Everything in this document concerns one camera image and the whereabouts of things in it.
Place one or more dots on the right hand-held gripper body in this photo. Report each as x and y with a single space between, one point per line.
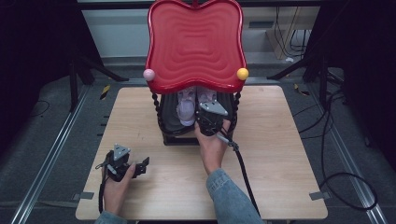
211 119

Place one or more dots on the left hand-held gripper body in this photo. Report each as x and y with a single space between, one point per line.
117 165

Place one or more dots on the purple sandal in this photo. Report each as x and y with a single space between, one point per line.
206 95
186 109

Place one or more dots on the red and black shoe rack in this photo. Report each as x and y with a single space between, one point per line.
194 46

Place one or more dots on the person's left hand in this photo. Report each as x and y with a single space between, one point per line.
116 193

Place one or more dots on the person's right hand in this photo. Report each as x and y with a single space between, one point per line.
213 152

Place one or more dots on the gray tape piece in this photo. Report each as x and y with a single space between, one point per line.
83 195
320 195

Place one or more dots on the yellow and black floor tape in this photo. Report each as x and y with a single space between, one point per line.
301 89
105 91

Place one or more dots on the black metal stand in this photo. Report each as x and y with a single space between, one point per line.
322 77
73 84

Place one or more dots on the metal floor rail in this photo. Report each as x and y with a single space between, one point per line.
348 155
53 152

